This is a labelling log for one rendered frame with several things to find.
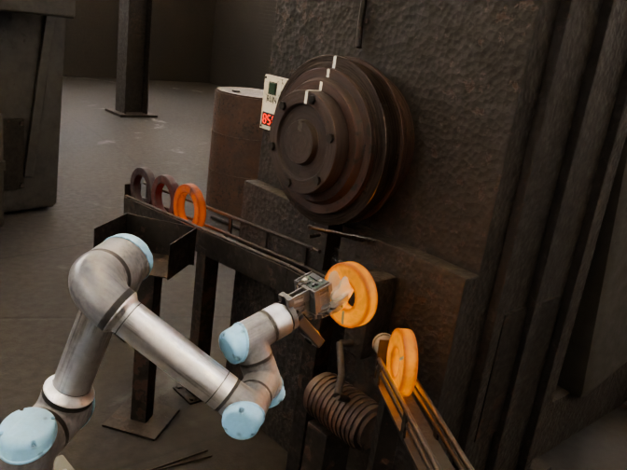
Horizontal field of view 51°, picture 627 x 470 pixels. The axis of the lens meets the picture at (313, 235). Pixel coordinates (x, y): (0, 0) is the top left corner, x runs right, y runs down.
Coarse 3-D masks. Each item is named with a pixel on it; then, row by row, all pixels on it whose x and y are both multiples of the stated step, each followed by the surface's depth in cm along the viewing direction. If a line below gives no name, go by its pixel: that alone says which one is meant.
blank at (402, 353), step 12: (396, 336) 154; (408, 336) 150; (396, 348) 155; (408, 348) 147; (396, 360) 157; (408, 360) 146; (396, 372) 155; (408, 372) 146; (396, 384) 151; (408, 384) 147
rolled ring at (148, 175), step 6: (138, 168) 273; (144, 168) 271; (132, 174) 277; (138, 174) 274; (144, 174) 270; (150, 174) 269; (132, 180) 278; (138, 180) 279; (150, 180) 268; (132, 186) 279; (138, 186) 280; (150, 186) 267; (132, 192) 279; (138, 192) 280; (150, 192) 268; (138, 198) 279; (150, 198) 268; (150, 204) 270
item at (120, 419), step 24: (120, 216) 224; (144, 216) 226; (96, 240) 211; (144, 240) 229; (168, 240) 226; (192, 240) 221; (168, 264) 206; (192, 264) 227; (144, 288) 219; (144, 360) 226; (144, 384) 229; (120, 408) 240; (144, 408) 232; (168, 408) 244; (144, 432) 229
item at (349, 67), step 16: (304, 64) 187; (320, 64) 182; (336, 64) 177; (352, 64) 173; (288, 80) 193; (368, 80) 169; (368, 96) 170; (384, 96) 171; (384, 112) 167; (384, 128) 167; (384, 144) 167; (384, 160) 168; (384, 176) 172; (288, 192) 198; (368, 192) 174; (384, 192) 177; (304, 208) 193; (352, 208) 179; (368, 208) 180; (320, 224) 189; (336, 224) 184
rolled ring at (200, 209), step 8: (184, 184) 246; (192, 184) 246; (176, 192) 251; (184, 192) 247; (192, 192) 242; (200, 192) 243; (176, 200) 251; (184, 200) 253; (200, 200) 241; (176, 208) 252; (184, 208) 254; (200, 208) 241; (184, 216) 253; (200, 216) 241; (200, 224) 243
